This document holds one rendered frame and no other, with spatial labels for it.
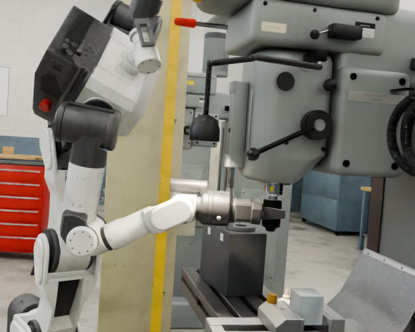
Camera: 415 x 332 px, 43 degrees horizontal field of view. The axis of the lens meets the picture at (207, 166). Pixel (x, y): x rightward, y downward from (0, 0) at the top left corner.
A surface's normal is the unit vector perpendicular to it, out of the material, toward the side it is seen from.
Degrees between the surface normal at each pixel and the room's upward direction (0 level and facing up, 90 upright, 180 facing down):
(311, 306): 90
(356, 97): 90
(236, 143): 90
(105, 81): 57
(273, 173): 125
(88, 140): 97
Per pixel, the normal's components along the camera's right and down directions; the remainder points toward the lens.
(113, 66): 0.53, -0.47
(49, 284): 0.58, 0.19
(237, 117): 0.23, 0.07
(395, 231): -0.97, -0.05
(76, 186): -0.03, 0.18
